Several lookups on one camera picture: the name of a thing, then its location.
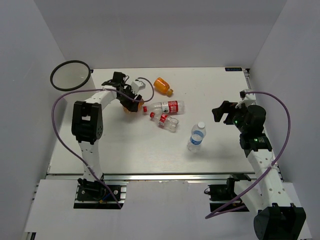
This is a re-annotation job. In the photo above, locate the orange juice bottle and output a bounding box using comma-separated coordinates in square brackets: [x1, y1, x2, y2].
[153, 77, 174, 97]
[120, 98, 144, 113]

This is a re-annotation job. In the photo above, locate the blue-label bottle white cap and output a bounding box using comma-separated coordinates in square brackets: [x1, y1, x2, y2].
[187, 121, 207, 153]

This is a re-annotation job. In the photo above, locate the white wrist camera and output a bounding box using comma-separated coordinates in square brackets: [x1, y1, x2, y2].
[130, 79, 146, 95]
[235, 89, 256, 109]

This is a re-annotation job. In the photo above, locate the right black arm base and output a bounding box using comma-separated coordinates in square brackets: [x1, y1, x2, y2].
[203, 173, 252, 212]

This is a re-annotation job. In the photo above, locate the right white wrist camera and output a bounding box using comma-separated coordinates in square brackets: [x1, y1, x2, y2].
[235, 89, 256, 109]

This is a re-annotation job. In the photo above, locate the blue table label sticker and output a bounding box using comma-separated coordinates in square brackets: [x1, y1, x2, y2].
[224, 67, 243, 72]

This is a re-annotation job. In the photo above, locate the large clear red-label bottle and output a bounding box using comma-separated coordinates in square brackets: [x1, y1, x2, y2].
[142, 100, 185, 114]

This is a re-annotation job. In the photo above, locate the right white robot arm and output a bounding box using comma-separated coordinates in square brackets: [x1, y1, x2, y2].
[212, 100, 306, 240]

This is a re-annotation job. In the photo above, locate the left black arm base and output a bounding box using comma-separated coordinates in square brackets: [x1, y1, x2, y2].
[73, 178, 127, 210]

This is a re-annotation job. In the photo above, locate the white bin with black rim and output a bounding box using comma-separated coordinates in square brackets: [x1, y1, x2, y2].
[49, 60, 96, 94]

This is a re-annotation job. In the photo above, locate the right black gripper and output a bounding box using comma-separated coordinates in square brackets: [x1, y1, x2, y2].
[211, 101, 250, 133]

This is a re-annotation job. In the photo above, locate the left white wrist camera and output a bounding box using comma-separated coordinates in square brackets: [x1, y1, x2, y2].
[130, 79, 146, 95]

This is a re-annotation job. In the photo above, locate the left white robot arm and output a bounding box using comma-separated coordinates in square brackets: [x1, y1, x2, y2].
[71, 71, 146, 182]

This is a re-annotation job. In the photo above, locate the small clear red-label bottle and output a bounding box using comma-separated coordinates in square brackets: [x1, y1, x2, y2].
[149, 112, 179, 132]

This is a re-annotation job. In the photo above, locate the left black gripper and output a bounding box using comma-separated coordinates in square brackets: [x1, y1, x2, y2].
[117, 85, 142, 112]

